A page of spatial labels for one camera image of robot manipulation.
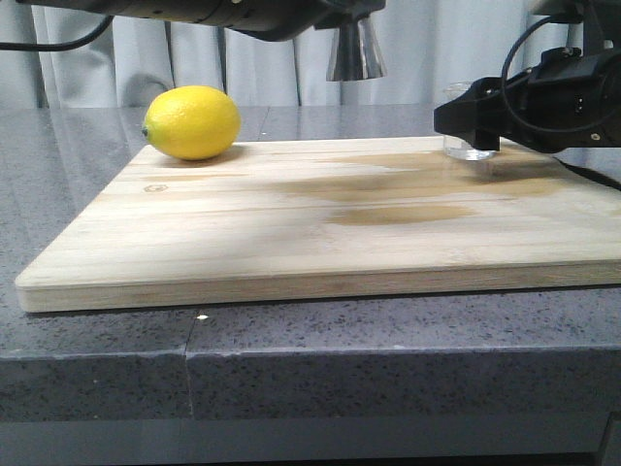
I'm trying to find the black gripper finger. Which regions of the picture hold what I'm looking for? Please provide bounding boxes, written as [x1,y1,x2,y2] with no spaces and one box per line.
[433,78,507,150]

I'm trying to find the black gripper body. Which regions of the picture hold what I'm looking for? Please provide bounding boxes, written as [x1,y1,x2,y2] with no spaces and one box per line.
[313,0,386,30]
[500,48,620,153]

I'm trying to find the small glass beaker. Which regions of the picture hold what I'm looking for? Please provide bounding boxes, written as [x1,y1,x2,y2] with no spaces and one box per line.
[443,82,496,161]

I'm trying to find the silver double jigger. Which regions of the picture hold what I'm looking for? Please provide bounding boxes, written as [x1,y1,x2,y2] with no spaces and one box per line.
[326,17,385,82]

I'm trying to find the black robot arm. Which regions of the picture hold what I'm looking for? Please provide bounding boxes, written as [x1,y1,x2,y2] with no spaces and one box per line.
[35,0,386,42]

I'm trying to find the wooden cutting board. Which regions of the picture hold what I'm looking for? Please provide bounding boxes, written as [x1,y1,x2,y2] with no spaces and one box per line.
[15,137,620,313]

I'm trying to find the yellow lemon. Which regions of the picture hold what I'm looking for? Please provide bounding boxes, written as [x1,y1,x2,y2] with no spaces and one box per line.
[142,85,242,160]

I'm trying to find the grey curtain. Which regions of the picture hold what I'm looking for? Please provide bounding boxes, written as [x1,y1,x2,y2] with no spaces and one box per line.
[1,1,535,109]

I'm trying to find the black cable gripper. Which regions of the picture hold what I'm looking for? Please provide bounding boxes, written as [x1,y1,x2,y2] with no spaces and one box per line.
[499,14,621,140]

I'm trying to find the black round cable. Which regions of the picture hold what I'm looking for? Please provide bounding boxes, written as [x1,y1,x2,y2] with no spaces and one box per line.
[0,14,115,52]

